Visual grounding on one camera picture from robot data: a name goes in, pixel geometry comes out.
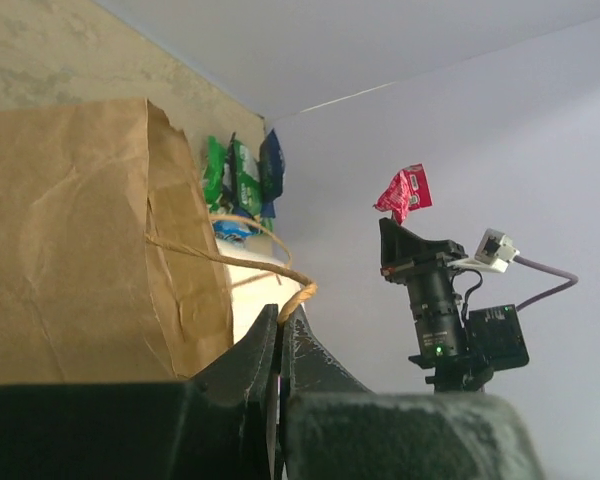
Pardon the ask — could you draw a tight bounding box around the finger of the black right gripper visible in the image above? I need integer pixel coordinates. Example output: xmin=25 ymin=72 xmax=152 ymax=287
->
xmin=379 ymin=218 xmax=420 ymax=268

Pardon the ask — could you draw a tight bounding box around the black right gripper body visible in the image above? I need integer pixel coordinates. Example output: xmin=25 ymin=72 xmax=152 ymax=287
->
xmin=380 ymin=240 xmax=468 ymax=285

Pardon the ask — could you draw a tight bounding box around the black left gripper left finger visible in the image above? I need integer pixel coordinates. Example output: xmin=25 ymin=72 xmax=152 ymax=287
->
xmin=0 ymin=305 xmax=278 ymax=479

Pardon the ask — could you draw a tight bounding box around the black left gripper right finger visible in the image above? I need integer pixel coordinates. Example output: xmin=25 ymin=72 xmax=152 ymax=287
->
xmin=279 ymin=308 xmax=545 ymax=479

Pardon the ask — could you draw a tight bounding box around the red snack packet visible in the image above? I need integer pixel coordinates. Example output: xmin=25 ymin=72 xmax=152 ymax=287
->
xmin=373 ymin=164 xmax=433 ymax=225

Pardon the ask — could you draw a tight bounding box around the dark blue kettle chips bag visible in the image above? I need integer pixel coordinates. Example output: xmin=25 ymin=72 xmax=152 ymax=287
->
xmin=259 ymin=201 xmax=276 ymax=219

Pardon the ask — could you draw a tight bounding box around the dark blue snack packet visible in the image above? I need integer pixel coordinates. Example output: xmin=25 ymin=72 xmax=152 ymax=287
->
xmin=258 ymin=129 xmax=286 ymax=203

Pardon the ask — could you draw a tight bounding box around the blue white snack packet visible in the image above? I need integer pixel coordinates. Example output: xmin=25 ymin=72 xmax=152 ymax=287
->
xmin=213 ymin=220 xmax=259 ymax=245

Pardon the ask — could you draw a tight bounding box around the brown paper bag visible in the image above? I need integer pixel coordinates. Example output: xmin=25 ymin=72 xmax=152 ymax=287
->
xmin=0 ymin=98 xmax=316 ymax=385

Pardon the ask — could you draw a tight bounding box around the green yellow snack bag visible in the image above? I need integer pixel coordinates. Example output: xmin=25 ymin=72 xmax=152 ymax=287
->
xmin=203 ymin=136 xmax=227 ymax=211

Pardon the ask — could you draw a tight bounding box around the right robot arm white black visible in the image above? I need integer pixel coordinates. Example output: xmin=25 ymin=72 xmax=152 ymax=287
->
xmin=379 ymin=218 xmax=529 ymax=393

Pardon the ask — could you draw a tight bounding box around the white cylindrical toy drum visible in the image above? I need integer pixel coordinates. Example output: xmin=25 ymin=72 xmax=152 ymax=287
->
xmin=216 ymin=235 xmax=302 ymax=343

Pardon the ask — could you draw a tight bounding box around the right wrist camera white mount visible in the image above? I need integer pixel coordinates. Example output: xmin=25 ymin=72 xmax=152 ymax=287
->
xmin=449 ymin=229 xmax=520 ymax=273

